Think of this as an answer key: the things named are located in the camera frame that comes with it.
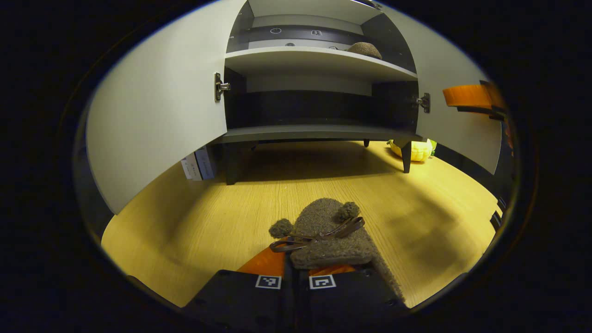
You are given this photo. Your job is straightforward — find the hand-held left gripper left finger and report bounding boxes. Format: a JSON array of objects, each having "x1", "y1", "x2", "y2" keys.
[{"x1": 182, "y1": 247, "x2": 297, "y2": 327}]

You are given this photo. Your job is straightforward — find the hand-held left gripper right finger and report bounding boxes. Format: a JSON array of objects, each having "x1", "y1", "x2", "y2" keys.
[{"x1": 297, "y1": 264, "x2": 408, "y2": 327}]

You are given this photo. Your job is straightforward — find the white shoe cabinet door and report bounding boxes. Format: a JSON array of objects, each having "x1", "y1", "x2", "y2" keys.
[
  {"x1": 86, "y1": 0, "x2": 248, "y2": 215},
  {"x1": 379, "y1": 5, "x2": 503, "y2": 175}
]

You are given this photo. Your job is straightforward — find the brown fuzzy shoe with bow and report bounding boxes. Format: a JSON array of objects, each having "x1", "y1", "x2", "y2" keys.
[
  {"x1": 347, "y1": 42, "x2": 383, "y2": 60},
  {"x1": 269, "y1": 198, "x2": 407, "y2": 303}
]

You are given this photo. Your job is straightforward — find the white and grey shoe cabinet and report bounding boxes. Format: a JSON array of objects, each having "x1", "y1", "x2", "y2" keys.
[{"x1": 215, "y1": 0, "x2": 425, "y2": 185}]

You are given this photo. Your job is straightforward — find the yellow round plush toy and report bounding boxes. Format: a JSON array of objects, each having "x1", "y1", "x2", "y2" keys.
[{"x1": 388, "y1": 139, "x2": 433, "y2": 162}]

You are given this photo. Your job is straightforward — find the white flat box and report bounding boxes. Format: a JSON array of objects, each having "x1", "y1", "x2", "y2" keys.
[
  {"x1": 180, "y1": 155, "x2": 197, "y2": 181},
  {"x1": 194, "y1": 146, "x2": 216, "y2": 181}
]

